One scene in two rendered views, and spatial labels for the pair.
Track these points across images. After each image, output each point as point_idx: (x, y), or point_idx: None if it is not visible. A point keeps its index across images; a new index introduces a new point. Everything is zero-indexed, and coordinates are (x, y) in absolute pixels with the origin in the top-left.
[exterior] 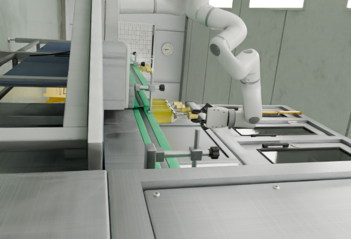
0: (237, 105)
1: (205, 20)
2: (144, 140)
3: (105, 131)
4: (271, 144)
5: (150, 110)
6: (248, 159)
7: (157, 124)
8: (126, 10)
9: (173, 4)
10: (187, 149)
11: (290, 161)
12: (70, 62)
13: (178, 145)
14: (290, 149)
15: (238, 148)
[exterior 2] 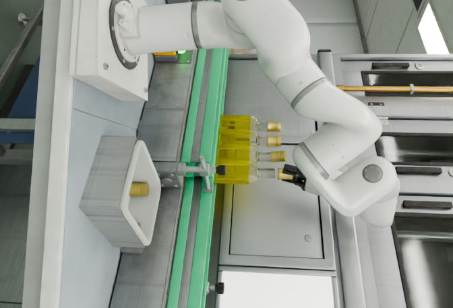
0: (411, 57)
1: (290, 104)
2: (168, 304)
3: (118, 279)
4: (419, 204)
5: (207, 190)
6: (354, 264)
7: (205, 240)
8: (145, 53)
9: (236, 39)
10: (268, 223)
11: (433, 255)
12: (27, 258)
13: (261, 207)
14: (450, 218)
15: (351, 225)
